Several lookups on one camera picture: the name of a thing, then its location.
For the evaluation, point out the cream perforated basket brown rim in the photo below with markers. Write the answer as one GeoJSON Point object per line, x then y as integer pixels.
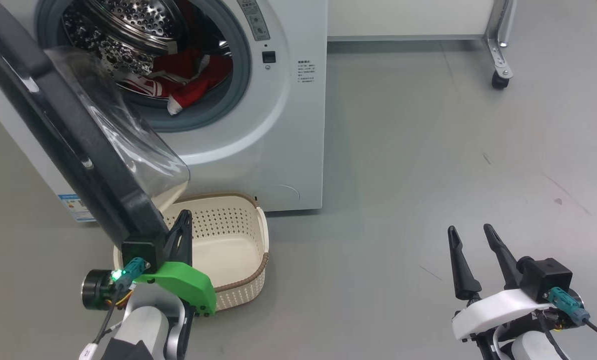
{"type": "Point", "coordinates": [228, 245]}

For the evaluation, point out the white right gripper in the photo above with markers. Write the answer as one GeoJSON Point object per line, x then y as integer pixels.
{"type": "Point", "coordinates": [488, 312]}

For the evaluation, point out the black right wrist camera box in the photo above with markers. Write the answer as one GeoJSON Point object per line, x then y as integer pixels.
{"type": "Point", "coordinates": [546, 277]}

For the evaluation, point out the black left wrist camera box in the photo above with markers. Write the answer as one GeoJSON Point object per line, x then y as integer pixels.
{"type": "Point", "coordinates": [141, 252]}

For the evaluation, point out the red basketball jersey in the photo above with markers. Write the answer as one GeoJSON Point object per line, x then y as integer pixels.
{"type": "Point", "coordinates": [188, 80]}

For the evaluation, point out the blue energy label sticker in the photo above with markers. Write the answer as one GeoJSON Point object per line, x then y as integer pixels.
{"type": "Point", "coordinates": [77, 207]}

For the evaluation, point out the black round glass washer door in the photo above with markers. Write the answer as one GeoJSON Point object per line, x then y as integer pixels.
{"type": "Point", "coordinates": [78, 145]}

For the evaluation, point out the small printed text sticker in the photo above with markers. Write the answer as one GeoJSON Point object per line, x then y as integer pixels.
{"type": "Point", "coordinates": [306, 71]}

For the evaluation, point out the black caster wheel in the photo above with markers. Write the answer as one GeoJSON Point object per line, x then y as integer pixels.
{"type": "Point", "coordinates": [499, 81]}

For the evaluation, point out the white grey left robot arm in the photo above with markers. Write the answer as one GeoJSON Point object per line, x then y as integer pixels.
{"type": "Point", "coordinates": [146, 330]}

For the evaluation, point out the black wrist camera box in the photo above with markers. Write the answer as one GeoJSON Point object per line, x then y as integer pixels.
{"type": "Point", "coordinates": [141, 252]}
{"type": "Point", "coordinates": [546, 277]}

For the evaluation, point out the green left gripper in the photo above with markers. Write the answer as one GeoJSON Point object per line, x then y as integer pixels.
{"type": "Point", "coordinates": [193, 285]}

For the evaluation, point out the grey instruction sticker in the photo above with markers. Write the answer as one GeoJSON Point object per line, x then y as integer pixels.
{"type": "Point", "coordinates": [254, 20]}

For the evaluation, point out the metal bracket leg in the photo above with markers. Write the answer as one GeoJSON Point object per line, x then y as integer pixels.
{"type": "Point", "coordinates": [499, 40]}

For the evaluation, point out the white front-load washing machine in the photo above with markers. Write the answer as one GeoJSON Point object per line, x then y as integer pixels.
{"type": "Point", "coordinates": [278, 150]}

